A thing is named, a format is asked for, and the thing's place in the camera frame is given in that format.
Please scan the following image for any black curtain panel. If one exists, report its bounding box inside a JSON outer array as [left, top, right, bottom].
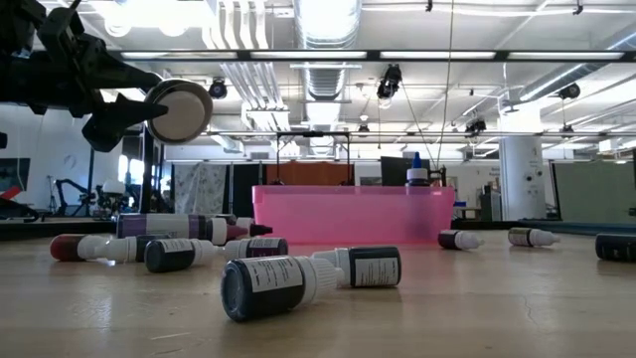
[[230, 162, 266, 223]]

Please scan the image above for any small black food coloring bottle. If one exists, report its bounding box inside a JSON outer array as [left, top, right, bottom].
[[311, 245, 402, 289], [594, 232, 636, 264]]

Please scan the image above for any black ceiling spotlight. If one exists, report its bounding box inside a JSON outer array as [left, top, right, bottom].
[[208, 77, 230, 100], [464, 117, 488, 136], [557, 82, 582, 101]]

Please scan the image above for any small red food coloring bottle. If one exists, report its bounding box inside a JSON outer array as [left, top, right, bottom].
[[49, 233, 113, 264]]

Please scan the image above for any large purple food coloring bottle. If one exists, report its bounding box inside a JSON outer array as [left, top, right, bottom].
[[116, 212, 249, 246]]

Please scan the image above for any black desk lamp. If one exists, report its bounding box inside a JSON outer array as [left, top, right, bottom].
[[140, 78, 215, 216]]

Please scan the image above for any black aluminium table frame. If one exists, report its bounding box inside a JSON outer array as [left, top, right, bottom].
[[0, 217, 636, 242]]

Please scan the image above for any patterned curtain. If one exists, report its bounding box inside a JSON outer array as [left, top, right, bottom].
[[172, 162, 229, 223]]

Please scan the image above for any small dark food coloring bottle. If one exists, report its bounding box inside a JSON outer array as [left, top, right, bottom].
[[143, 238, 223, 274], [436, 229, 485, 252], [93, 233, 173, 264]]

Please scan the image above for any small purple food coloring bottle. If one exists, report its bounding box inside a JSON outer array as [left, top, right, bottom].
[[220, 255, 345, 323]]

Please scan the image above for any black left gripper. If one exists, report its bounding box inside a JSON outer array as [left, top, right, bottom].
[[24, 7, 169, 154]]

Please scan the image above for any black monitor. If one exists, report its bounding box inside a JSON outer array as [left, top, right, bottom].
[[380, 155, 431, 188]]

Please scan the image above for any black overhead camera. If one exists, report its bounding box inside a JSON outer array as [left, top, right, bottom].
[[376, 63, 403, 101]]

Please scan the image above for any overhead frame bar with lights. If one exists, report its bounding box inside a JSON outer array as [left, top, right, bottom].
[[106, 48, 636, 64]]

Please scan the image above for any dark wall screen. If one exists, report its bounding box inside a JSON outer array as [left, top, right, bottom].
[[0, 157, 32, 194]]

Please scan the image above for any white round column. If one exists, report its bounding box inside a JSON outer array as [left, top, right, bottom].
[[498, 106, 549, 223]]

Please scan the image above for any silver ceiling duct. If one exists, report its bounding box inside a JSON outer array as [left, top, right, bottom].
[[292, 0, 364, 103]]

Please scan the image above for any large dark-tipped food coloring bottle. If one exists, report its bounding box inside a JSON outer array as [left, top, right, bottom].
[[211, 212, 274, 239]]

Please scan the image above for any grey-green partition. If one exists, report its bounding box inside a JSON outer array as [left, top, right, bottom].
[[550, 159, 636, 226]]

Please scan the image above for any large blue food coloring bottle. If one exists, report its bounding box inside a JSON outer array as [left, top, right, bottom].
[[405, 151, 430, 188]]

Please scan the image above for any translucent pink plastic bin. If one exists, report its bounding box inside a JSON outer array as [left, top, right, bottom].
[[250, 184, 456, 246]]

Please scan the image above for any small olive food coloring bottle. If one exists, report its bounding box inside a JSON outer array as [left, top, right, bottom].
[[507, 227, 561, 249]]

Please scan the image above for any small dark purple coloring bottle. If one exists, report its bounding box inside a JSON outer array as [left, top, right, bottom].
[[218, 237, 290, 261]]

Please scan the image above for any orange partition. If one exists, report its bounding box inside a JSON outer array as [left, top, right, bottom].
[[264, 160, 356, 188]]

